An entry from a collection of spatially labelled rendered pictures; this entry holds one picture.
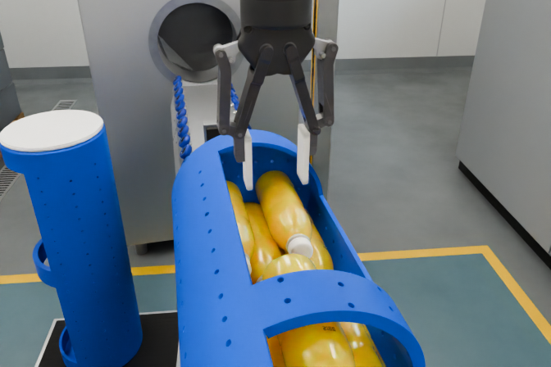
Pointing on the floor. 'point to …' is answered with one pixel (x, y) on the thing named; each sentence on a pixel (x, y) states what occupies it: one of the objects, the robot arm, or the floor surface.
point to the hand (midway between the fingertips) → (275, 160)
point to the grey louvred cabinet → (513, 99)
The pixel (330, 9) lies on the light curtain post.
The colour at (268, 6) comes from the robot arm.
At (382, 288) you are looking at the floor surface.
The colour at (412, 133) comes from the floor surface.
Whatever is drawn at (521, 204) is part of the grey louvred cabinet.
